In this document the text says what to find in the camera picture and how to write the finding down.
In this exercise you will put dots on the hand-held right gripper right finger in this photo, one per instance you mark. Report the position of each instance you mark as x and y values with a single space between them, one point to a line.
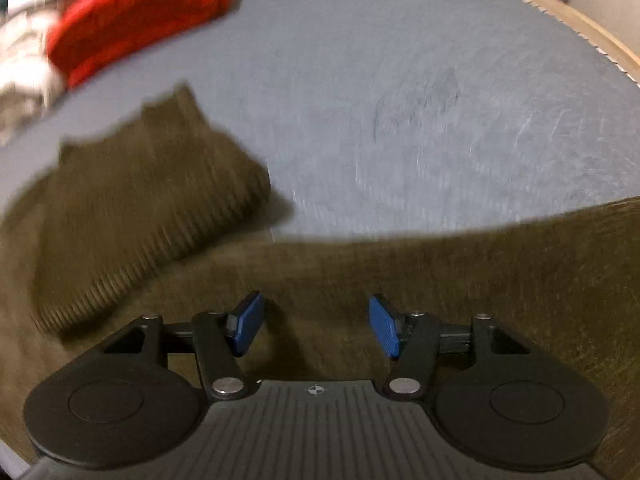
384 327

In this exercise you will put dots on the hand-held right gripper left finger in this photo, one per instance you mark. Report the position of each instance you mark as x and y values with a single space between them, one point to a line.
248 324

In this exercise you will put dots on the red folded cloth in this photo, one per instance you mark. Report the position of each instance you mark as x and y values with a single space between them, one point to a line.
135 15

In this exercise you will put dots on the white beige crumpled clothes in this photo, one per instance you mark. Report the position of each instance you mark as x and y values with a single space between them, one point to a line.
22 75

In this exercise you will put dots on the wooden bed frame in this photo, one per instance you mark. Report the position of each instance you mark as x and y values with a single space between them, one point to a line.
575 20

